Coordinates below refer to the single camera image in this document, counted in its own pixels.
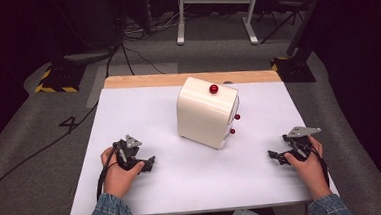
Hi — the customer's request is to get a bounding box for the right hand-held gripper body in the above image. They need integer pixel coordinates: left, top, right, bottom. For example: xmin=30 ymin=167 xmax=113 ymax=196
xmin=281 ymin=125 xmax=324 ymax=165

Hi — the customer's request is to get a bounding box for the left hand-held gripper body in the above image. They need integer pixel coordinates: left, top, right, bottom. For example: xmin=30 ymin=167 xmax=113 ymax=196
xmin=112 ymin=133 xmax=149 ymax=172

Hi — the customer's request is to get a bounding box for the person's left hand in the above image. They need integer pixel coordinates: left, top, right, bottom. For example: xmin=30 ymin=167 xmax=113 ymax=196
xmin=99 ymin=143 xmax=149 ymax=201

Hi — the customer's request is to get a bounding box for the person's right hand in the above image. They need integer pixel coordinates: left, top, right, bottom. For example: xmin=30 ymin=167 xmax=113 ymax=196
xmin=282 ymin=133 xmax=334 ymax=204

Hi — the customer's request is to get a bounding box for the white table sheet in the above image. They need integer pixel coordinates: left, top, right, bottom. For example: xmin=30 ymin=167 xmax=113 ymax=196
xmin=60 ymin=74 xmax=341 ymax=215

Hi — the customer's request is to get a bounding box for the cream cabinet with red knobs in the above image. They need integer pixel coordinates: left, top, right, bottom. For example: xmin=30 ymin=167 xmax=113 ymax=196
xmin=174 ymin=72 xmax=244 ymax=153

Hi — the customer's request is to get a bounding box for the black yellow striped stand base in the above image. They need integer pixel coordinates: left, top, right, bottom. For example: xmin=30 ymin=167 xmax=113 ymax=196
xmin=270 ymin=53 xmax=317 ymax=85
xmin=32 ymin=61 xmax=89 ymax=96

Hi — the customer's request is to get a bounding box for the wooden table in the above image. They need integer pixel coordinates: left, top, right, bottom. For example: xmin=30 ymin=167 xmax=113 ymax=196
xmin=102 ymin=65 xmax=283 ymax=94

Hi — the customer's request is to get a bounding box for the black stand pole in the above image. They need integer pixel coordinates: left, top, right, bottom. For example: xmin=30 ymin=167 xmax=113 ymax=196
xmin=282 ymin=0 xmax=335 ymax=59

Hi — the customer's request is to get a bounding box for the black tripod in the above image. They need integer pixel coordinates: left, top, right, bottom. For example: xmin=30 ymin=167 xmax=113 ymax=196
xmin=257 ymin=0 xmax=307 ymax=45

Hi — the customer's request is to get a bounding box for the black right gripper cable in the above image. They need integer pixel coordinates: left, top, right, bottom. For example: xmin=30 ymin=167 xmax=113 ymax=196
xmin=305 ymin=138 xmax=332 ymax=189

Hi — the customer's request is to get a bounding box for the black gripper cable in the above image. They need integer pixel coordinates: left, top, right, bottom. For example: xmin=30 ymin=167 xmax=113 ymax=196
xmin=305 ymin=138 xmax=332 ymax=189
xmin=93 ymin=142 xmax=124 ymax=201

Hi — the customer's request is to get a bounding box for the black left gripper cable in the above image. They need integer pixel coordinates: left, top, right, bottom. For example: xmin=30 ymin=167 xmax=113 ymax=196
xmin=93 ymin=142 xmax=124 ymax=201

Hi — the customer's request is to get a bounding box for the black floor cable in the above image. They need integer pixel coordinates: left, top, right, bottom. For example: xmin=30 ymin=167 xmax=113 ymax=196
xmin=0 ymin=100 xmax=106 ymax=201

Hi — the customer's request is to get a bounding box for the bundle of floor cables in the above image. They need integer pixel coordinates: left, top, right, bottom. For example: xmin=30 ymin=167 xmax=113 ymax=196
xmin=101 ymin=7 xmax=190 ymax=79

